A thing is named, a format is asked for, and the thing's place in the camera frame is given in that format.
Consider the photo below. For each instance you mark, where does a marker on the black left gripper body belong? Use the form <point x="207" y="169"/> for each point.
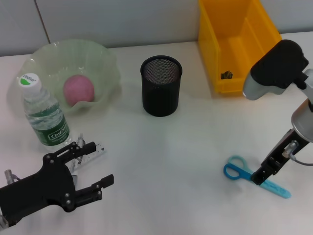
<point x="44" y="188"/>

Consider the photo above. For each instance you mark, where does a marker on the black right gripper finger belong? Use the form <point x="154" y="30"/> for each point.
<point x="272" y="166"/>
<point x="258" y="178"/>

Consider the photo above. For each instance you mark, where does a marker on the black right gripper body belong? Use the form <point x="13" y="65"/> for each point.
<point x="284" y="144"/>

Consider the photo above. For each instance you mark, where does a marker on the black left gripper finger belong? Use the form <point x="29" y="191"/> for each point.
<point x="78" y="150"/>
<point x="97" y="188"/>

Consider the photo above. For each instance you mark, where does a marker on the blue scissors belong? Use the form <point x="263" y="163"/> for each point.
<point x="237" y="171"/>

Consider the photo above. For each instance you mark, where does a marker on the clear water bottle green label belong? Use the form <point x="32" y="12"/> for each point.
<point x="53" y="134"/>

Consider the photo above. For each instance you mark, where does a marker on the pink peach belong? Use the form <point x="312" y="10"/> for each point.
<point x="78" y="90"/>

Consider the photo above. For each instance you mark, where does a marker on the green plastic wrapper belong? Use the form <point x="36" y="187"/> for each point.
<point x="227" y="75"/>

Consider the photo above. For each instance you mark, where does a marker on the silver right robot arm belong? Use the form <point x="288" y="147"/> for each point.
<point x="276" y="71"/>

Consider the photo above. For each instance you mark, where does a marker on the silver ballpoint pen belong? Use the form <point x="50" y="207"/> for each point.
<point x="80" y="140"/>

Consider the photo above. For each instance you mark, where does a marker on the clear plastic ruler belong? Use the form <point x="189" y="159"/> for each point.
<point x="100" y="149"/>

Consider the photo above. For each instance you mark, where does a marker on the pale green wavy fruit bowl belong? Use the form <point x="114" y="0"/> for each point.
<point x="73" y="56"/>

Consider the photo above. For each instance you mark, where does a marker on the black mesh pen cup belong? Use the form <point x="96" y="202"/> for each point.
<point x="161" y="98"/>

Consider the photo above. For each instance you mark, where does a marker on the yellow plastic storage bin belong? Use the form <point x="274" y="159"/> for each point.
<point x="210" y="36"/>

